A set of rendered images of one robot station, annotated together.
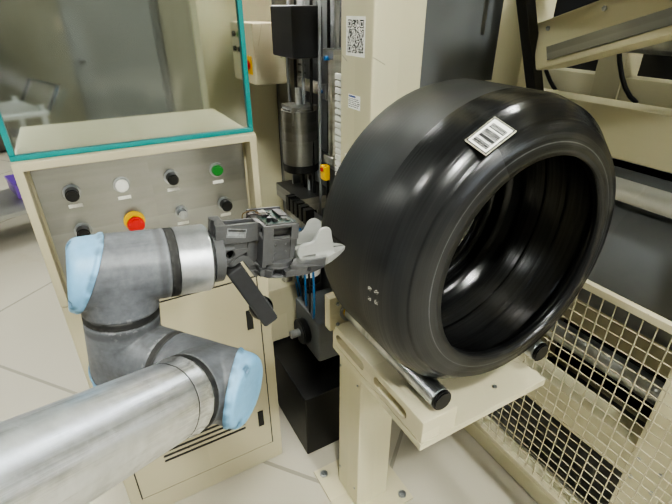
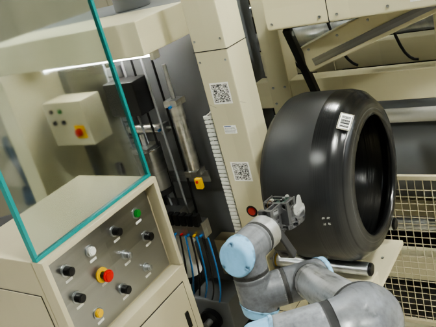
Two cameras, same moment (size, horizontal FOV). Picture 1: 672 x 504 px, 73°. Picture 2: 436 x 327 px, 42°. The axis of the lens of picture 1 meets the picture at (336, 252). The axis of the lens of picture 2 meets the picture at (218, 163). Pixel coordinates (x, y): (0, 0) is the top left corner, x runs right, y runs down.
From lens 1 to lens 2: 107 cm
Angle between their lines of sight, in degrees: 22
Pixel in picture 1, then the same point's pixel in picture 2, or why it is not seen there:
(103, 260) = (251, 242)
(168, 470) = not seen: outside the picture
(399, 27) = (245, 80)
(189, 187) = (124, 233)
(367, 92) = (241, 121)
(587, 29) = (331, 46)
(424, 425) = not seen: hidden behind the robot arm
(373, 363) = not seen: hidden behind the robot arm
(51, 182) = (54, 268)
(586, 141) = (373, 105)
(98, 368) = (259, 300)
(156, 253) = (262, 231)
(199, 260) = (275, 228)
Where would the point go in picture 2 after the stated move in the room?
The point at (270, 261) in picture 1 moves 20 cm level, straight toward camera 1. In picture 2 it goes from (290, 220) to (350, 239)
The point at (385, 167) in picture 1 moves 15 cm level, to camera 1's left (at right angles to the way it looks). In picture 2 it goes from (301, 155) to (259, 175)
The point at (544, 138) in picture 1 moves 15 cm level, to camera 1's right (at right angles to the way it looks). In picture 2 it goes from (361, 112) to (398, 95)
